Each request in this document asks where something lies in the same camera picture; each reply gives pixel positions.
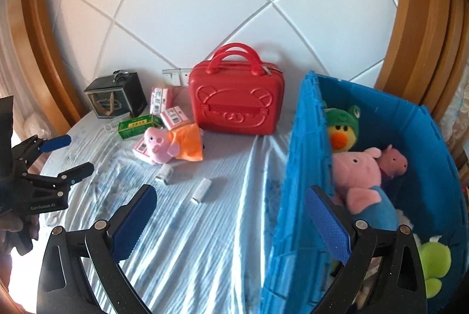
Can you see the person's left hand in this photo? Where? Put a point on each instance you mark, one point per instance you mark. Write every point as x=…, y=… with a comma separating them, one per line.
x=16, y=231

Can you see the pink pig plush orange dress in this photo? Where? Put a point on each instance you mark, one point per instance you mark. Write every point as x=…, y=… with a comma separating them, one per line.
x=172, y=143

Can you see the small pink pig plush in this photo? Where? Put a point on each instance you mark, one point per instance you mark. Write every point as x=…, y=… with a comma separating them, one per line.
x=394, y=160

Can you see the pink white medicine box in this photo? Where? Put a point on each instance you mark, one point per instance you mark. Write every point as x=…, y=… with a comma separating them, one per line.
x=176, y=118
x=159, y=99
x=141, y=151

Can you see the blue plastic crate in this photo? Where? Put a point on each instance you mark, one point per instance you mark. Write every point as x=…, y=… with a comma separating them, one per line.
x=304, y=171

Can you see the green medicine box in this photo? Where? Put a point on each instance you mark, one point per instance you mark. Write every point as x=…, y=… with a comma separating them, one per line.
x=137, y=126

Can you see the small white red-marked box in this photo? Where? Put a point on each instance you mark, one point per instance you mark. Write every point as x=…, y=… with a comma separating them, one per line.
x=164, y=175

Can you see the white wall switch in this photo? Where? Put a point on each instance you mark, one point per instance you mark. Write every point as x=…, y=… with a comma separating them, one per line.
x=171, y=77

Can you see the small white carton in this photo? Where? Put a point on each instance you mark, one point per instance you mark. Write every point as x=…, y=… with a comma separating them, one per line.
x=201, y=191

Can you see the curved wooden bed frame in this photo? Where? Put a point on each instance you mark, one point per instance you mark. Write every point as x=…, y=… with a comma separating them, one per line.
x=44, y=24
x=421, y=24

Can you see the white wall socket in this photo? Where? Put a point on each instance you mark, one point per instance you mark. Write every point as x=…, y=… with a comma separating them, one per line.
x=185, y=77

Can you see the blue white bed sheet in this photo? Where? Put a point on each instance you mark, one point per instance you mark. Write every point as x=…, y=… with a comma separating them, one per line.
x=205, y=244

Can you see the green plush toy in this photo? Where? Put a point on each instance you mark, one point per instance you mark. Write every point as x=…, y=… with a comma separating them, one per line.
x=436, y=262

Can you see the black gift box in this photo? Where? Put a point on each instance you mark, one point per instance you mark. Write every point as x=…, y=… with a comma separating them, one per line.
x=113, y=94

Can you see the clear plastic bag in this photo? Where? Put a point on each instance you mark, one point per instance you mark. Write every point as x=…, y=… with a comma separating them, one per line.
x=34, y=125

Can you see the red mini suitcase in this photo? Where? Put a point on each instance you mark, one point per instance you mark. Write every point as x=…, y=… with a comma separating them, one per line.
x=234, y=101

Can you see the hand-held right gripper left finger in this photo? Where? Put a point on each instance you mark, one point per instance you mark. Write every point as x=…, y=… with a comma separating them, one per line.
x=133, y=222

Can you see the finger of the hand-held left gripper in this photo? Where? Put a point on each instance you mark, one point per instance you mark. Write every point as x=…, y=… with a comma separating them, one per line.
x=55, y=143
x=78, y=173

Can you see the pink pig plush blue shirt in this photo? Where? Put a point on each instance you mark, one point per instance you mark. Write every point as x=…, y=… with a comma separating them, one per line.
x=359, y=175

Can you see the small blister pack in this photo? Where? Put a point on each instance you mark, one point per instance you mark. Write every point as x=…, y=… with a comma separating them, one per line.
x=111, y=128

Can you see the yellow duck plush green hat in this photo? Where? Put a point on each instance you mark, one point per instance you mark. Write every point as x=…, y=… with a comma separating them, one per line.
x=342, y=131

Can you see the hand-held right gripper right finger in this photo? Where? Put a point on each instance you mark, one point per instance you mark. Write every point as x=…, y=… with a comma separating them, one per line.
x=328, y=226

